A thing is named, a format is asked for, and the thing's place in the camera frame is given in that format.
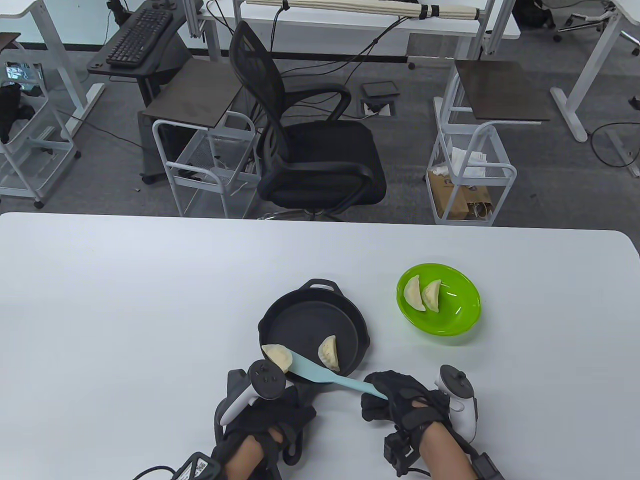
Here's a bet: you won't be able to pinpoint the person's left hand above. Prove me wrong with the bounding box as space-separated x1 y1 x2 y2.
215 369 318 466

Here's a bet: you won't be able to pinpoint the person's right hand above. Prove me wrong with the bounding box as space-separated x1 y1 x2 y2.
361 370 452 437

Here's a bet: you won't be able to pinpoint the light blue dessert spatula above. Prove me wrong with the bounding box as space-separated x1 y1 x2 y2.
287 350 389 401

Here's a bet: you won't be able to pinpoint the pale fried dumpling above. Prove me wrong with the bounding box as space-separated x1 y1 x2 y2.
403 275 427 312
421 280 443 314
318 335 341 373
261 344 295 374

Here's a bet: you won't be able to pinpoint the black cast iron frying pan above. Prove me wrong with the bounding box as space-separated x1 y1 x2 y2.
258 278 372 467

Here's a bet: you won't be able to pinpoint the green plastic bowl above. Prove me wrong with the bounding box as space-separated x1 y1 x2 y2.
396 263 482 346

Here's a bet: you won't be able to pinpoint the person's right forearm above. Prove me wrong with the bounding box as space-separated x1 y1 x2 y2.
417 424 476 480

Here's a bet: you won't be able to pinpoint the person's left forearm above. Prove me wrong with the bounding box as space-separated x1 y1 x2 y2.
225 440 271 480

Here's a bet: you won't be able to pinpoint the black and white left controller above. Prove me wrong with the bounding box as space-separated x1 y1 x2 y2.
220 360 289 427

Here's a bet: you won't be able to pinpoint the black and white controller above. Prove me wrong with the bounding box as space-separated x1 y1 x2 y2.
434 365 479 440
220 360 289 427

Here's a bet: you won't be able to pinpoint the black and white right controller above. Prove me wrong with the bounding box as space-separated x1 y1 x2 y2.
434 365 479 440

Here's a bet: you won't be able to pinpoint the black left wrist device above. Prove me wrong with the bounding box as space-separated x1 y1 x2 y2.
175 451 224 480

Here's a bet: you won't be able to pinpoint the black wrist device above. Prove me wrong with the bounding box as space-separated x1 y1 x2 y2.
470 451 506 480
175 451 224 480

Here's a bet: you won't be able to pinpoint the black right wrist device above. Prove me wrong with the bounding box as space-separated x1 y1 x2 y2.
470 451 506 480

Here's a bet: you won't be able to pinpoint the brown paper bag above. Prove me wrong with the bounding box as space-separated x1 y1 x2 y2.
427 170 493 221

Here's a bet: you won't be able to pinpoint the white papers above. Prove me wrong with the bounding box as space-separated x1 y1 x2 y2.
432 146 488 178

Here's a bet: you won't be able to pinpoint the black mesh office chair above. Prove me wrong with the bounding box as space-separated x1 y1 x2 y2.
229 20 387 222

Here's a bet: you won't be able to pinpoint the floor socket box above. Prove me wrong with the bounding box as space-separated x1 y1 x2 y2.
360 99 398 118

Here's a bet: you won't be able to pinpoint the dark brown side table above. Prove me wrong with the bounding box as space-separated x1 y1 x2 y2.
432 60 552 126

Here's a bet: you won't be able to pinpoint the white cart left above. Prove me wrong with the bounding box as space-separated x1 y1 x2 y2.
139 59 244 186

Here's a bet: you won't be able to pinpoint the white desk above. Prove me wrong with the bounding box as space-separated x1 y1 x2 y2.
0 0 106 141
182 0 522 63
550 0 640 178

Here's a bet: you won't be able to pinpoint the dark keyboard stand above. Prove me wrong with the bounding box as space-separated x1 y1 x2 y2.
86 0 194 108

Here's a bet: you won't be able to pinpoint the black keyboard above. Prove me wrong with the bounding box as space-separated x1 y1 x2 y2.
105 7 174 69

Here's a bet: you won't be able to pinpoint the black bag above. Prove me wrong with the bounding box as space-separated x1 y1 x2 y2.
512 0 556 30

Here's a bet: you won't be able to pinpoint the black cloth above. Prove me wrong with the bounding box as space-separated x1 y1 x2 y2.
0 82 36 143

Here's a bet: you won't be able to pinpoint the office chair wheel base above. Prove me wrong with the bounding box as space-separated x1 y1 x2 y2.
552 0 616 43

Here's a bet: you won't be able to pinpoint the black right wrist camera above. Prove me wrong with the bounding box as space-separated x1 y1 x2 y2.
383 431 420 477

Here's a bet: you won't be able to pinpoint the black wrist device cable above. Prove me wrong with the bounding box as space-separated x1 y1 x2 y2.
132 465 179 480

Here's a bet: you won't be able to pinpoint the white wire cart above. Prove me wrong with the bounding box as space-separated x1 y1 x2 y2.
151 111 262 220
0 32 82 210
426 75 518 227

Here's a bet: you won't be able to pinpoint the aluminium frame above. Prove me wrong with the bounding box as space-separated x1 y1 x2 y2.
182 0 207 40

